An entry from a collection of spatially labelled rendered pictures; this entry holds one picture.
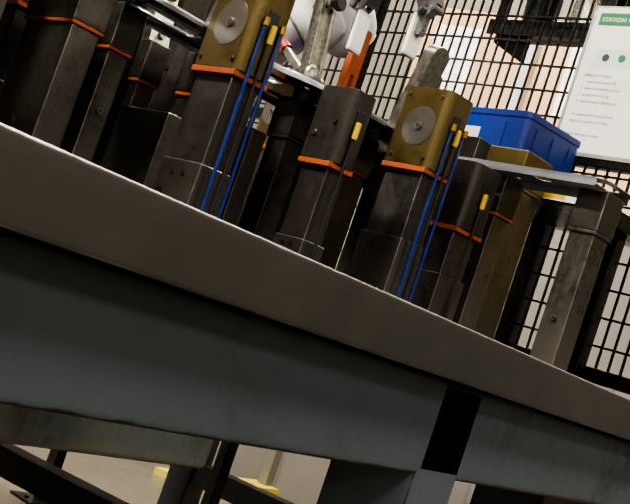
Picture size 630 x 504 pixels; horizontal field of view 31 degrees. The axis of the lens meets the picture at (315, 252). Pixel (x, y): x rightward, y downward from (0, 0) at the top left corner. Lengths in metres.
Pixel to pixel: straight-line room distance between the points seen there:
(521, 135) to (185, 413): 1.47
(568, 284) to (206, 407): 1.05
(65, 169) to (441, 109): 1.15
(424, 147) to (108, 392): 1.05
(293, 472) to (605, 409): 3.50
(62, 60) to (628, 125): 1.16
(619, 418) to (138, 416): 0.65
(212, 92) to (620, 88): 1.05
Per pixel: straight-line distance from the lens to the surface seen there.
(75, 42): 1.43
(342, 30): 2.39
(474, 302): 1.77
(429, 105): 1.62
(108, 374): 0.60
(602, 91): 2.26
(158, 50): 1.70
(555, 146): 2.13
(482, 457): 1.01
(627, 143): 2.19
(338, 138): 1.52
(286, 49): 2.00
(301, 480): 4.55
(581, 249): 1.67
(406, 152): 1.62
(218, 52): 1.41
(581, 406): 1.07
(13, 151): 0.47
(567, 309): 1.65
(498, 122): 2.11
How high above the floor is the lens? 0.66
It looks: 4 degrees up
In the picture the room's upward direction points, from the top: 19 degrees clockwise
